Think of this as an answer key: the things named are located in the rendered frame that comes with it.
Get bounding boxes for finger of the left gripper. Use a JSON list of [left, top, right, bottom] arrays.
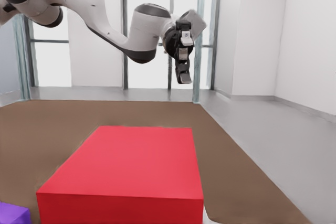
[[181, 30, 195, 47], [174, 60, 192, 85]]

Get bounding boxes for purple wooden cube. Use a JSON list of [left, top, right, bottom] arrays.
[[0, 201, 32, 224]]

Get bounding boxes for red wooden block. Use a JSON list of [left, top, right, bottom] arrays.
[[36, 125, 205, 224]]

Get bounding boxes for silver frame post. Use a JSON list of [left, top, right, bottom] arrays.
[[12, 13, 33, 101], [209, 0, 223, 91], [167, 0, 176, 90], [192, 0, 207, 104], [121, 0, 130, 90]]

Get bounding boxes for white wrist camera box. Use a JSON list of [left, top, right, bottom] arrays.
[[180, 9, 207, 42]]

